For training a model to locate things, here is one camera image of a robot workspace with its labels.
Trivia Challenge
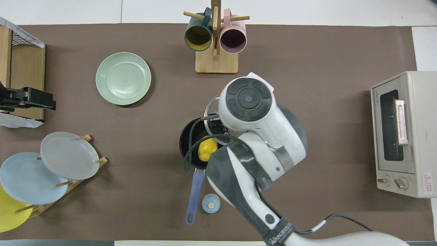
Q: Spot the pale green plate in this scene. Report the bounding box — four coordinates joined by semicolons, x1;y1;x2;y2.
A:
96;52;152;106

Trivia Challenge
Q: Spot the wooden plate rack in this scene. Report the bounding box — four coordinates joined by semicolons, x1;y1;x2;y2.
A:
14;134;108;217

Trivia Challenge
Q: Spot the white plastic bag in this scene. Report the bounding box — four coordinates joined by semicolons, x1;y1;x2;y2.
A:
0;112;44;129

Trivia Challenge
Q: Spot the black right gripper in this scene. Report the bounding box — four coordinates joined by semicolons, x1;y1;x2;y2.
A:
205;114;230;137

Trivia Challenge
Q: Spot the pink mug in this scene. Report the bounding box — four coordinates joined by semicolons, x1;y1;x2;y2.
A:
220;9;247;54

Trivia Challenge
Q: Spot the black wire basket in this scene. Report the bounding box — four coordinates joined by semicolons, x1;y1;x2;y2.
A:
10;28;45;47

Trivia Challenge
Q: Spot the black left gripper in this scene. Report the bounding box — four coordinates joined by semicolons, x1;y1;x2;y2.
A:
0;81;56;111

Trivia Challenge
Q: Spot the yellow plate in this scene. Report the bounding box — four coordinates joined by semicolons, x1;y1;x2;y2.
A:
0;184;34;233

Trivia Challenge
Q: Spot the brown table mat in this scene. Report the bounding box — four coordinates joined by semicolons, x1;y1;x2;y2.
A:
0;23;435;241

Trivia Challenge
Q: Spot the beige toaster oven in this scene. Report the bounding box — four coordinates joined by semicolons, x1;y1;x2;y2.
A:
370;71;437;199

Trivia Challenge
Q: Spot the wooden mug tree stand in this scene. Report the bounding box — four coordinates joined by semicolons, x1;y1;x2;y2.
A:
183;0;250;74

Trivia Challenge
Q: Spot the light blue plate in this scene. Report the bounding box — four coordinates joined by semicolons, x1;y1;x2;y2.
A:
0;152;69;205

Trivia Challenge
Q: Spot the dark teal mug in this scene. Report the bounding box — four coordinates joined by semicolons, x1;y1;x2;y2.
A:
184;8;213;52

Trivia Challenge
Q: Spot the glass lid blue knob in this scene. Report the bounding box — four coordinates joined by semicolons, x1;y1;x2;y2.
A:
204;95;237;146

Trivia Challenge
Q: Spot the grey plate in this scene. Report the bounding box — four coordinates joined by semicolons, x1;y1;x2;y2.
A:
40;132;100;180

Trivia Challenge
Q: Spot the wooden shelf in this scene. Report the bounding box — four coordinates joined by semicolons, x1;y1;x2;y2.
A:
0;26;46;121

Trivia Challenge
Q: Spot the dark blue saucepan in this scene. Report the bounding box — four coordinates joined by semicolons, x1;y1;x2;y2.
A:
179;118;221;226

